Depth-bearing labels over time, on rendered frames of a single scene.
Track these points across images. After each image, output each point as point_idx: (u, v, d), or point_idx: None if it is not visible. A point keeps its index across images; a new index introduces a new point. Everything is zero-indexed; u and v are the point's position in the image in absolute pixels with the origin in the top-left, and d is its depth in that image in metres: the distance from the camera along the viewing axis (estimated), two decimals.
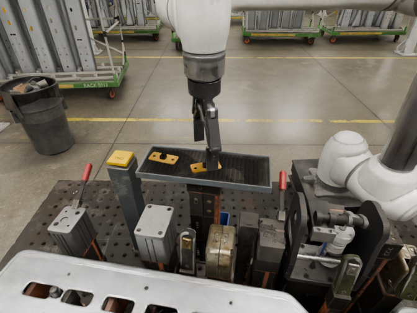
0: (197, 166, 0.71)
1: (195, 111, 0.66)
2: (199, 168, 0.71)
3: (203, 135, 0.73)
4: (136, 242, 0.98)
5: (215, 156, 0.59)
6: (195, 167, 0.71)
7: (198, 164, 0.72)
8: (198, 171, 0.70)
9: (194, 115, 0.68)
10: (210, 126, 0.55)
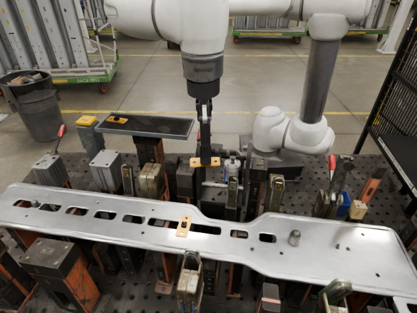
0: (196, 161, 0.71)
1: None
2: (198, 163, 0.70)
3: None
4: None
5: (206, 151, 0.65)
6: (194, 161, 0.71)
7: (198, 158, 0.71)
8: (196, 165, 0.69)
9: None
10: (201, 130, 0.58)
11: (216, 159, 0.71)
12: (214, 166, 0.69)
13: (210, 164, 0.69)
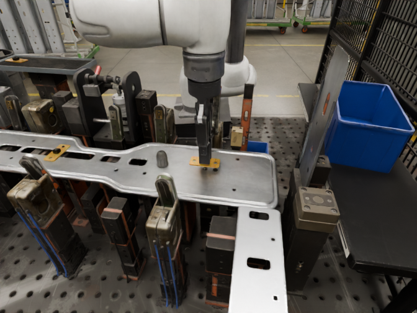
0: (196, 159, 0.71)
1: None
2: (197, 161, 0.70)
3: (210, 154, 0.70)
4: None
5: (204, 151, 0.65)
6: (194, 159, 0.71)
7: None
8: (195, 164, 0.70)
9: None
10: (197, 129, 0.58)
11: (216, 161, 0.70)
12: (212, 167, 0.69)
13: (209, 165, 0.69)
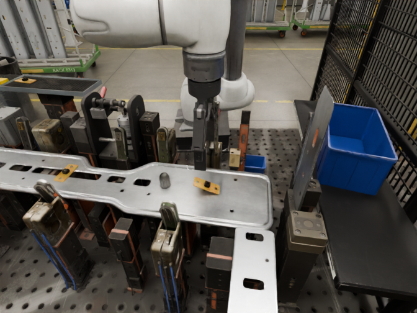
0: (199, 181, 0.76)
1: None
2: (200, 184, 0.75)
3: (213, 136, 0.73)
4: None
5: (200, 157, 0.59)
6: (197, 181, 0.76)
7: (201, 180, 0.77)
8: (198, 185, 0.74)
9: None
10: (195, 125, 0.55)
11: (216, 187, 0.77)
12: (213, 192, 0.75)
13: (211, 190, 0.75)
